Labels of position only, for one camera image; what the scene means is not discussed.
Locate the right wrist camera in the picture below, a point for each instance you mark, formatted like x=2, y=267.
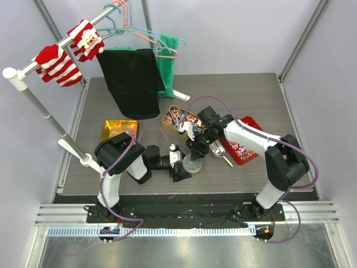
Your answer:
x=188, y=129

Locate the metal scoop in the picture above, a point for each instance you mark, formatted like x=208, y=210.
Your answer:
x=218, y=151

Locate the gold tin of gummy candies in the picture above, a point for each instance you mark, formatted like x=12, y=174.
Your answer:
x=115, y=127

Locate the pink hanger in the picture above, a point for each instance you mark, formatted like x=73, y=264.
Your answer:
x=139, y=35

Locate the white jar lid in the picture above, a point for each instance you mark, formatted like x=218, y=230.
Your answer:
x=191, y=166

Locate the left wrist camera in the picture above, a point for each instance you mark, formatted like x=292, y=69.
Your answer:
x=175, y=154

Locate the black cloth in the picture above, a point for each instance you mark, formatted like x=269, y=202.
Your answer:
x=133, y=79

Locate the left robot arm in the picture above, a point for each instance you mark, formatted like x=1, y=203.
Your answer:
x=122, y=153

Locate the santa striped sock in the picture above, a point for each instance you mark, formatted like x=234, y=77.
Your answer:
x=86, y=42

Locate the red white striped sock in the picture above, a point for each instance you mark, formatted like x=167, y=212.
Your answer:
x=55, y=64

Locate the red tin of swirl lollipops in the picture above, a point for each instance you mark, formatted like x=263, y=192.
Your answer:
x=239, y=153

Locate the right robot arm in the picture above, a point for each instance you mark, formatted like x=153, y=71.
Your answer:
x=286, y=163

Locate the gold tin of ball lollipops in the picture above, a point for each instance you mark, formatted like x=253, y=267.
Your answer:
x=174, y=116

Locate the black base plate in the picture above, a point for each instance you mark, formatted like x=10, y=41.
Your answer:
x=177, y=211

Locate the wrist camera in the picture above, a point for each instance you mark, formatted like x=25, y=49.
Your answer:
x=188, y=129
x=175, y=154

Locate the slotted cable duct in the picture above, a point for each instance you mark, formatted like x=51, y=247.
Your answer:
x=112, y=231

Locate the clear plastic jar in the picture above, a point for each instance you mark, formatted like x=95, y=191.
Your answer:
x=195, y=173

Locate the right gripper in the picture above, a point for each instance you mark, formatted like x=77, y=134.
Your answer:
x=197, y=151

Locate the teal hanger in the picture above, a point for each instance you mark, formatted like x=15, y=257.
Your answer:
x=125, y=30

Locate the green cloth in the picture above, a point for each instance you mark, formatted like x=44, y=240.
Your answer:
x=165, y=62

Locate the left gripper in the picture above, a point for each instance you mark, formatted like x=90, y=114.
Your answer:
x=179, y=175

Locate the clothes rack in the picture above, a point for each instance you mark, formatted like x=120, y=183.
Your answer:
x=16, y=77

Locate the blue hanger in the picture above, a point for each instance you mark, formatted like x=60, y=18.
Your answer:
x=148, y=29

